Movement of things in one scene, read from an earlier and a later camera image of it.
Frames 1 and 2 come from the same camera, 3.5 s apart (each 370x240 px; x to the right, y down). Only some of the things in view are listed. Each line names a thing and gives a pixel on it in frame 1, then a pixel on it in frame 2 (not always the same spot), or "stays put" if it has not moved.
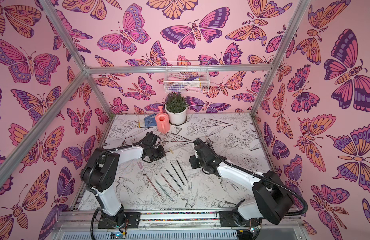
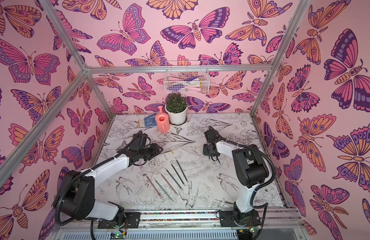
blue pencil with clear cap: x=174 y=178 stays put
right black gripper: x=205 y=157 → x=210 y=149
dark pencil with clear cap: x=182 y=170 stays put
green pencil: x=164 y=190 stays put
